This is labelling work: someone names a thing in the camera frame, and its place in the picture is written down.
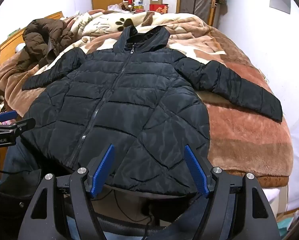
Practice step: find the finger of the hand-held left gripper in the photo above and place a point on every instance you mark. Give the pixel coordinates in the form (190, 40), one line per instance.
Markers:
(7, 115)
(24, 126)

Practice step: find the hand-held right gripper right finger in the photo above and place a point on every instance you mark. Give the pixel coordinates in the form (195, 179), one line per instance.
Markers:
(195, 170)

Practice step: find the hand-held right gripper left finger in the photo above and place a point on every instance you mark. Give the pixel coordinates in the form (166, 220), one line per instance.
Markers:
(103, 170)

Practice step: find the black hooded puffer jacket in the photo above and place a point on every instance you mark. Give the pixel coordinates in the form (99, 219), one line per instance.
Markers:
(129, 110)

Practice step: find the person's blue jeans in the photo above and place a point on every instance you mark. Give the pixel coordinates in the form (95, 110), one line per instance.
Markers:
(22, 155)

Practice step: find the brown cream plush bed blanket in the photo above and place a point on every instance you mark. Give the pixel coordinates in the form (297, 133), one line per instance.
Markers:
(239, 135)

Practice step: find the wooden headboard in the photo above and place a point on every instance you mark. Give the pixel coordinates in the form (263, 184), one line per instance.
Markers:
(7, 47)

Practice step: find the brown puffer jacket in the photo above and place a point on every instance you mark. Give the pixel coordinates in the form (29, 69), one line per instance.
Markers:
(44, 40)

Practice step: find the paw print plush blanket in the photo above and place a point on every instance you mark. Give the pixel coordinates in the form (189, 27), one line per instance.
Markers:
(102, 22)

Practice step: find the plush toy with santa hat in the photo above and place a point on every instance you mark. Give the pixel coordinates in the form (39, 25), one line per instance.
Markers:
(127, 3)

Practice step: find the red box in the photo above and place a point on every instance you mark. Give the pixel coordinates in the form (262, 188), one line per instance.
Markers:
(159, 8)

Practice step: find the clear plastic jar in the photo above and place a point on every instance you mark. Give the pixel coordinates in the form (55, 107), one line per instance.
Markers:
(139, 1)

